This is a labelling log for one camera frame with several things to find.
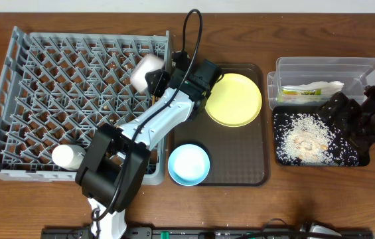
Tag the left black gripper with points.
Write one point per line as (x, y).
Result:
(160, 81)

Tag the pink white bowl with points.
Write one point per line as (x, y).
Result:
(147, 64)

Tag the light blue bowl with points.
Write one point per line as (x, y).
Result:
(188, 165)

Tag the white cup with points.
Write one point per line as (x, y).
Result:
(68, 157)

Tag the green orange snack wrapper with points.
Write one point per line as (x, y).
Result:
(294, 94)

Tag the white napkin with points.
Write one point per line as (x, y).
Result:
(328, 88)

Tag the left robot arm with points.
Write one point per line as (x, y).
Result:
(114, 165)

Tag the black food waste tray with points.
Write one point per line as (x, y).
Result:
(283, 139)

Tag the clear plastic waste bin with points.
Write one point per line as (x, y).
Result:
(356, 73)

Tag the yellow round plate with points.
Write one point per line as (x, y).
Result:
(235, 101)

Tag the grey plastic dish rack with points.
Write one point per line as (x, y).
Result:
(58, 88)

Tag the dark brown serving tray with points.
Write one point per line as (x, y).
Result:
(239, 156)

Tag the spilled rice food scraps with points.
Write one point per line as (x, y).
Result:
(306, 139)

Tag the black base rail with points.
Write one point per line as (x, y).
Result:
(274, 228)

